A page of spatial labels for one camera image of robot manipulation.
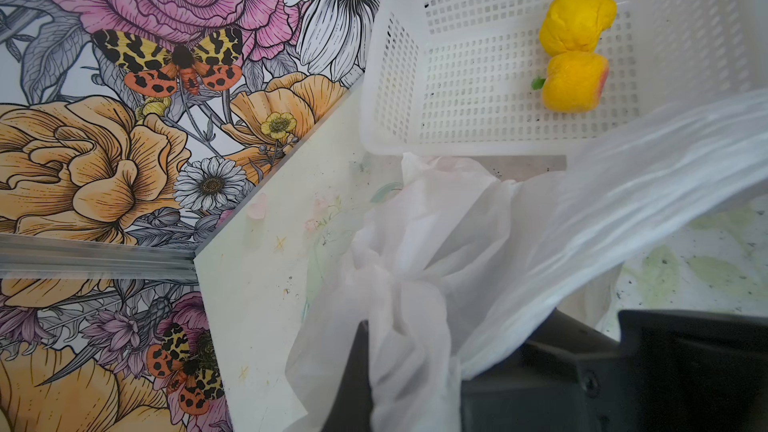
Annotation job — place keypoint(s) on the white plastic mesh basket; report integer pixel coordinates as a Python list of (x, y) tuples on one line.
[(455, 77)]

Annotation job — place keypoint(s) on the yellow lemon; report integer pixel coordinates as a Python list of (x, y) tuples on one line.
[(576, 25)]

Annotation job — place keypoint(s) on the yellow peach with blush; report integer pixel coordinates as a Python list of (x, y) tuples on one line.
[(573, 83)]

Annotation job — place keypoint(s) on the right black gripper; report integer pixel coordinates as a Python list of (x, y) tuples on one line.
[(669, 371)]

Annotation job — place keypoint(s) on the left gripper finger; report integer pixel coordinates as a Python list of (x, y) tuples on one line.
[(353, 405)]

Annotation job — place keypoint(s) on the white plastic bag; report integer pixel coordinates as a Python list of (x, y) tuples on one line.
[(458, 269)]

